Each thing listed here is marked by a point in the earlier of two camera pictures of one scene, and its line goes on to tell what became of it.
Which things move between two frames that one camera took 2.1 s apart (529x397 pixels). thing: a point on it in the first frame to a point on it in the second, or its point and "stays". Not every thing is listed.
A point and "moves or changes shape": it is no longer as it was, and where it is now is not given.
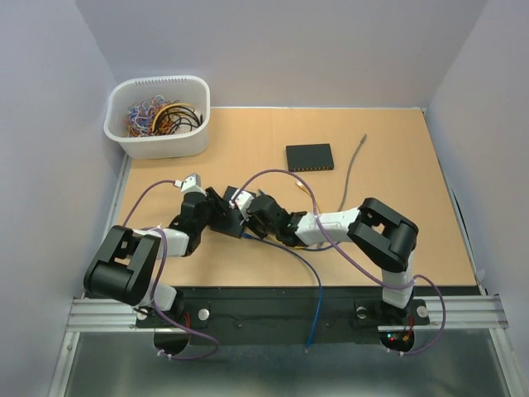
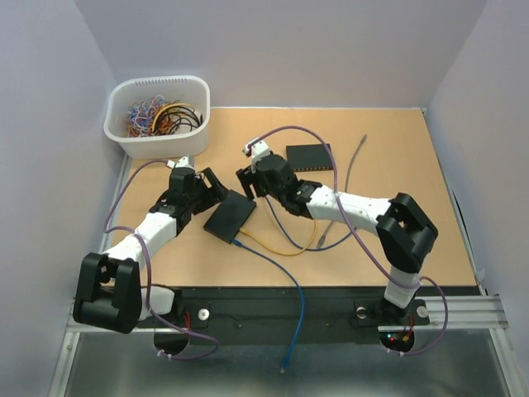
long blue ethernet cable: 320,289 to 236,242
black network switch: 309,157 stays
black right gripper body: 254,225 to 260,184
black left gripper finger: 219,203 to 217,191
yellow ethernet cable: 302,186 moves or changes shape
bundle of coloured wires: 157,115 stays
